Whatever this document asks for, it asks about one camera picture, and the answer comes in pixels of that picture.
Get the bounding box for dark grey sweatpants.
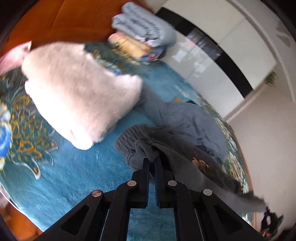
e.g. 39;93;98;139
114;125;266;213

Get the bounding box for blue-grey hoodie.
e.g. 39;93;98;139
135;84;226;161

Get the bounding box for teal floral bedspread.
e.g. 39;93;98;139
1;43;251;230

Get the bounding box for fluffy beige pink garment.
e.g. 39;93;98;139
22;42;142;150

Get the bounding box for black device with green light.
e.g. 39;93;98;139
260;207;284;240

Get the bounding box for folded yellow floral blanket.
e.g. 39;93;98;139
107;32;166;63

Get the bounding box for white black wardrobe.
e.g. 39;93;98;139
157;1;276;117

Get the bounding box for green potted plant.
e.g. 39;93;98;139
264;71;276;86

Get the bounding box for folded light blue quilt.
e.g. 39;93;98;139
111;2;177;48

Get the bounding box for orange wooden headboard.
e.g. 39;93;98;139
1;1;126;55

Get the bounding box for pink white knitted cloth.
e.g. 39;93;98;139
0;41;32;75

